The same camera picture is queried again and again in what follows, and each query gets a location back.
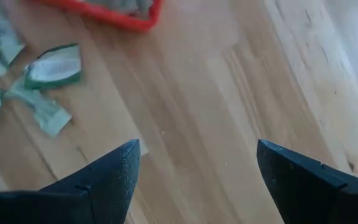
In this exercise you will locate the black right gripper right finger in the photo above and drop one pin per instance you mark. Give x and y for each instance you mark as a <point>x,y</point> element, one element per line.
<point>306,193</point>

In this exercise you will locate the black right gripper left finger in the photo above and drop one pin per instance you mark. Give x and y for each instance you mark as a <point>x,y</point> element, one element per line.
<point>98,193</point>

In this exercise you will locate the red plastic basket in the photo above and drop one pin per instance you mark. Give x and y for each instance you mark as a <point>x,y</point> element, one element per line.
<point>120,21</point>

